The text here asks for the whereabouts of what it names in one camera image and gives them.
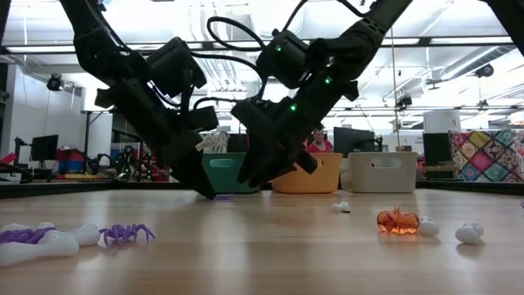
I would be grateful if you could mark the black background robot arm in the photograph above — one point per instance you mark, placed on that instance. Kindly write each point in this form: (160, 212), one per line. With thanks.
(127, 162)

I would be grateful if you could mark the colourful patchwork quilt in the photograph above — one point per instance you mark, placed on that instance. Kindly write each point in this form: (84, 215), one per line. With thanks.
(487, 155)

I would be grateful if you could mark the black monitor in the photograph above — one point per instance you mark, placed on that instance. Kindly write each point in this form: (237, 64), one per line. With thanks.
(239, 144)
(436, 147)
(45, 147)
(352, 141)

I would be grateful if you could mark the teal plastic bin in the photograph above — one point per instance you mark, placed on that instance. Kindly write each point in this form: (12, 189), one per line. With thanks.
(229, 176)

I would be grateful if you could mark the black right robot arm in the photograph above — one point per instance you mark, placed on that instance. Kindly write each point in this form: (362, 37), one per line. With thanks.
(352, 41)

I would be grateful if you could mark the black overhead frame beam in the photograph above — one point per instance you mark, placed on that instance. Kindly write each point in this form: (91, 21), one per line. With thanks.
(450, 41)

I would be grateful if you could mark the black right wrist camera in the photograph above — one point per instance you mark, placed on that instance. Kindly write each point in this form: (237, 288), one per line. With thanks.
(249, 114)

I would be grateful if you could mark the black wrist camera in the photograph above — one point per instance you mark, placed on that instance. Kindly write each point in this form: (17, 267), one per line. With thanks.
(204, 119)
(249, 114)

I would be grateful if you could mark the leaf print cloth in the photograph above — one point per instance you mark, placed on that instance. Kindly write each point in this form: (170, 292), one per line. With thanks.
(213, 143)

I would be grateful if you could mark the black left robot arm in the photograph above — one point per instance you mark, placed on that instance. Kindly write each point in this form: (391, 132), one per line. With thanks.
(94, 45)

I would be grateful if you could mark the yellow-orange plastic bin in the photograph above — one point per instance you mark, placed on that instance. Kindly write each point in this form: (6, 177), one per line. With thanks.
(323, 180)

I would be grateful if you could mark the white cylindrical column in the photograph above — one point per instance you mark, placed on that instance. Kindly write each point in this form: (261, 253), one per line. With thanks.
(442, 121)

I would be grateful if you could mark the light grey plastic bin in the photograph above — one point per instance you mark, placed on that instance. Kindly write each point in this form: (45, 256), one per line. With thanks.
(380, 180)

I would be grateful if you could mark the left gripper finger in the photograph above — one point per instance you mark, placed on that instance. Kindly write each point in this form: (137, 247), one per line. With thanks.
(196, 176)

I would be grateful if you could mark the black metal rack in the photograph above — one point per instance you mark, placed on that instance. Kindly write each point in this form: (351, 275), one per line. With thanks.
(87, 135)

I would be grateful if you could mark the person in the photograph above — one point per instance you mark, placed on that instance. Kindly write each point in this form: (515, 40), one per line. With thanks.
(319, 144)

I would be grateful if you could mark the silver ventilation duct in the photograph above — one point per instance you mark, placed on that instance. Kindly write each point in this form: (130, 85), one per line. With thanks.
(483, 57)

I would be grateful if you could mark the orange plastic pumpkin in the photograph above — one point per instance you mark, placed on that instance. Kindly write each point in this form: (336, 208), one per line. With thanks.
(398, 221)

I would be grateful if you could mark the black aluminium table frame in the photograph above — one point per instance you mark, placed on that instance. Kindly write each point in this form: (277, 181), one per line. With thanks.
(82, 189)

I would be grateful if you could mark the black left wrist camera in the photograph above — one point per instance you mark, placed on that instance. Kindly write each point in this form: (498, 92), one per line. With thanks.
(204, 119)

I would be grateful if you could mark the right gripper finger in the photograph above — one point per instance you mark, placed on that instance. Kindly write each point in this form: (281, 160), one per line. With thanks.
(266, 168)
(308, 162)

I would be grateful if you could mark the black spot lamp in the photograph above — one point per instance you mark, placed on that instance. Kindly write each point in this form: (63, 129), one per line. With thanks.
(485, 70)
(54, 83)
(405, 101)

